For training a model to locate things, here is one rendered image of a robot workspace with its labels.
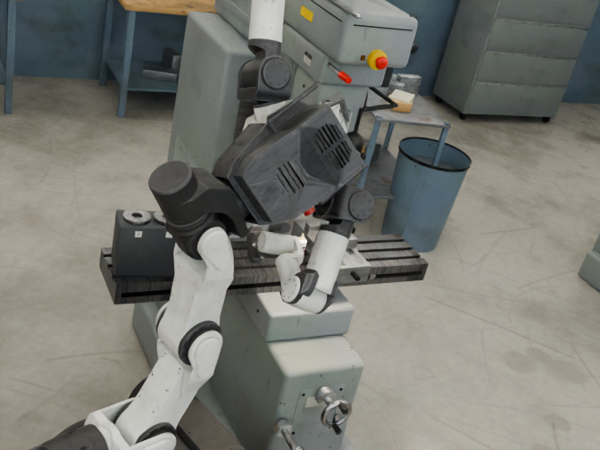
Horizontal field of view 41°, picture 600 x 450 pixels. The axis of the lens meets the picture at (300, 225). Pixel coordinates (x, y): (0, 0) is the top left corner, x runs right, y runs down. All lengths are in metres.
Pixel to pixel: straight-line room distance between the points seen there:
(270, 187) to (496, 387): 2.50
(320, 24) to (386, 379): 2.06
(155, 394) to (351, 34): 1.19
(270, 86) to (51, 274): 2.48
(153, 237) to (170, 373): 0.50
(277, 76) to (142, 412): 1.04
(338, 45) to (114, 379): 1.94
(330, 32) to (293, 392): 1.21
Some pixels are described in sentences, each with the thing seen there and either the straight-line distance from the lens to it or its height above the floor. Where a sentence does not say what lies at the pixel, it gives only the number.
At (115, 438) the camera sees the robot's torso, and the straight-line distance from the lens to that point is 2.38.
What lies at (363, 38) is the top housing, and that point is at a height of 1.82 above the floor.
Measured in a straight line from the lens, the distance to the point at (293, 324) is 2.84.
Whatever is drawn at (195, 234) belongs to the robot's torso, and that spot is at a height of 1.39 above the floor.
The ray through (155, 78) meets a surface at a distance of 6.51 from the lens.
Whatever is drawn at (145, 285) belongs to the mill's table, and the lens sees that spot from 2.69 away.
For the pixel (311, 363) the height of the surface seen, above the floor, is 0.71.
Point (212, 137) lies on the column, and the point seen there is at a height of 1.21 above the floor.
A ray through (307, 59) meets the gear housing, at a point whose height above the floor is 1.68.
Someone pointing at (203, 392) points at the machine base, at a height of 0.20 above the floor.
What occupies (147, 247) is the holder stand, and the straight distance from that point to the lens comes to 2.65.
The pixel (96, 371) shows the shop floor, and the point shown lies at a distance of 3.73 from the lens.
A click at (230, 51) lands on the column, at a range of 2.95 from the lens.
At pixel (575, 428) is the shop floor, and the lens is 4.26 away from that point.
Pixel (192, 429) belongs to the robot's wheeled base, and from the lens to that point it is 2.65.
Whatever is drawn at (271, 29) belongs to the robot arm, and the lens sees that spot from 2.15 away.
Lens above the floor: 2.40
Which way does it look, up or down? 28 degrees down
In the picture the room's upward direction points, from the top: 13 degrees clockwise
